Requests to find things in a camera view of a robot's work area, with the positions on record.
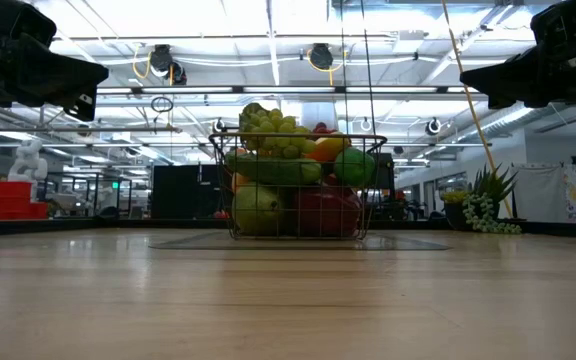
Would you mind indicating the white humanoid robot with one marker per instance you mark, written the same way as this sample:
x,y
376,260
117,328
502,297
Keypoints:
x,y
29,160

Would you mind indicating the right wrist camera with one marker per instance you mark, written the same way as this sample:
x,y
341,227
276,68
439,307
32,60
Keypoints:
x,y
568,25

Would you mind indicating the black computer tower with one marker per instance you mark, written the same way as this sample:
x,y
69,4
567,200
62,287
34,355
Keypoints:
x,y
385,170

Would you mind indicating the white hanging cloth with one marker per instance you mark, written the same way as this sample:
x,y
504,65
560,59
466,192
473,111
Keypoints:
x,y
543,192

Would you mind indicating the green grape bunch with leaf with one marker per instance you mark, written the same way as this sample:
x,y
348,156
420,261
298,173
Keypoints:
x,y
273,130

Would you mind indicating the yellow banana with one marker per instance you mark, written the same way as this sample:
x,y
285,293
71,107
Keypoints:
x,y
330,149

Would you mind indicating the silver air duct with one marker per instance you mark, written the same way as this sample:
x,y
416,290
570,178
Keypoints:
x,y
508,122

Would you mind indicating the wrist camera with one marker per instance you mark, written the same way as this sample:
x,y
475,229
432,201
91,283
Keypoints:
x,y
18,20
568,25

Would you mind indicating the dark plant pot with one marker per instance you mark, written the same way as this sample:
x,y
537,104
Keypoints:
x,y
455,212

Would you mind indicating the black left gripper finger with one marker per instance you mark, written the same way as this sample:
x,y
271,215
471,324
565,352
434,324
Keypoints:
x,y
75,75

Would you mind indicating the trailing pale green plant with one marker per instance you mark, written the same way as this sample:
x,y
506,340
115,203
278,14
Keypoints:
x,y
483,215

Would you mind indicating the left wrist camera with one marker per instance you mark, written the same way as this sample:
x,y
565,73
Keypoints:
x,y
18,20

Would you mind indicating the dark red glossy fruit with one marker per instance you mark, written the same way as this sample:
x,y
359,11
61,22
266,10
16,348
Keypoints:
x,y
328,210

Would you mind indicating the green pear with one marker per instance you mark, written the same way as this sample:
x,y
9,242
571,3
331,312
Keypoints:
x,y
258,210

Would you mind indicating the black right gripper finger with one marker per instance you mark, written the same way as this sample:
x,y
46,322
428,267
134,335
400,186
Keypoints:
x,y
503,77

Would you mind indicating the long ceiling light bar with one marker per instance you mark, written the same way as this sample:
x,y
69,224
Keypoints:
x,y
268,89

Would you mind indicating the black aluminium table frame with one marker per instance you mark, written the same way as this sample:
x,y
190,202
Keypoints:
x,y
558,227

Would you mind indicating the red plastic bin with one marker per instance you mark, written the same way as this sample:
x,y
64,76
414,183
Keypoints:
x,y
18,210
8,190

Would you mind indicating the spiky green potted plant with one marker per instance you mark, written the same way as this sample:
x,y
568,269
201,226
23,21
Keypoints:
x,y
493,182

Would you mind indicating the black partition panel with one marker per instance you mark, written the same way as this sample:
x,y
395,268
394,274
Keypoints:
x,y
188,190

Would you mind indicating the green plastic lime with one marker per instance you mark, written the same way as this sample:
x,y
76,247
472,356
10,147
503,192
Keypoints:
x,y
354,166

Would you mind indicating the green cucumber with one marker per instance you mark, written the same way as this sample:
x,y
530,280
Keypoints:
x,y
273,172

